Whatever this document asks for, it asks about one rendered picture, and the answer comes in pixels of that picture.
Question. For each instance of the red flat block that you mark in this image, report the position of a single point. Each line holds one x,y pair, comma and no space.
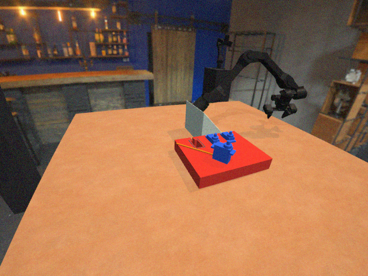
206,171

